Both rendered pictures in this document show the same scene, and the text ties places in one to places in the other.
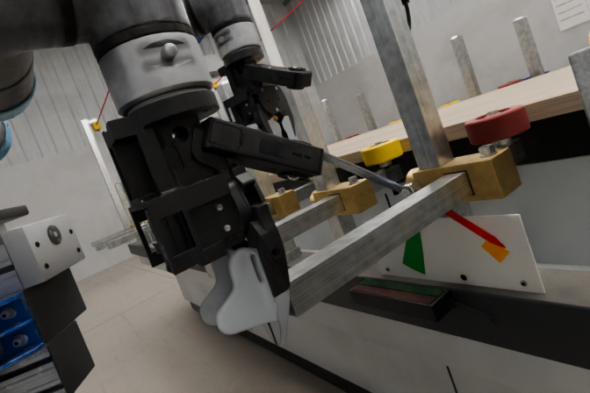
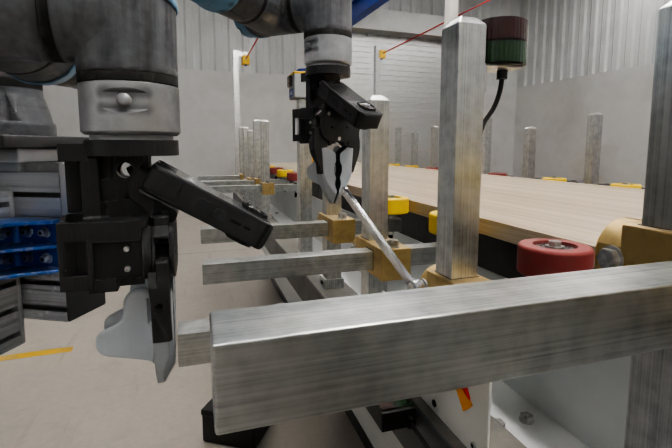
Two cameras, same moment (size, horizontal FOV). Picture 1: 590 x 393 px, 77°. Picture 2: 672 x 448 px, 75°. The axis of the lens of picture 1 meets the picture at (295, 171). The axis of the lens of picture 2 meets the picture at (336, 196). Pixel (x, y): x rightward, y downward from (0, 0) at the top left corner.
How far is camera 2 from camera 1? 0.20 m
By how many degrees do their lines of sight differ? 16
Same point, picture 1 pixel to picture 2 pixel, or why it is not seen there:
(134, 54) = (93, 94)
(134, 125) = (80, 153)
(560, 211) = (608, 389)
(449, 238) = not seen: hidden behind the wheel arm
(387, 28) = (452, 105)
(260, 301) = (143, 339)
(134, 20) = (101, 64)
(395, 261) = not seen: hidden behind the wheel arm
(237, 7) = (335, 16)
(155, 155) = (90, 184)
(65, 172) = (215, 91)
